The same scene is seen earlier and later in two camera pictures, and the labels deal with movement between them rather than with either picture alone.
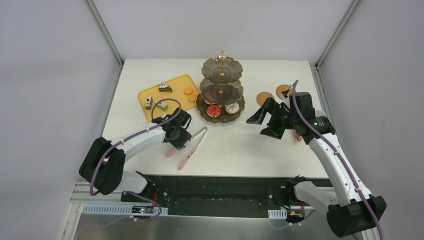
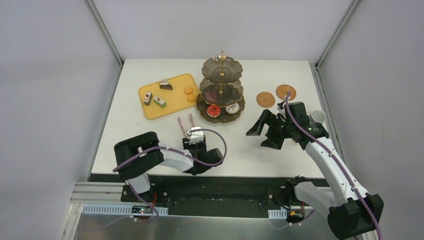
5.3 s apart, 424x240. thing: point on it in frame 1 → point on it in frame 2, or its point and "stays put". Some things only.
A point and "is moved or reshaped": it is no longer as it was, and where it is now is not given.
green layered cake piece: [162, 105] is moved or reshaped
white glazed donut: [233, 108] stays put
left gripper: [180, 141] → [191, 140]
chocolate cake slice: [164, 87] is moved or reshaped
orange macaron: [192, 98] stays put
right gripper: [274, 117] → [273, 129]
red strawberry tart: [213, 110] stays put
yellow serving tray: [182, 88] stays put
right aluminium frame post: [337, 32] stays put
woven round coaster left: [262, 96] stays put
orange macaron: [188, 91] stays put
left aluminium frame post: [94, 12] stays put
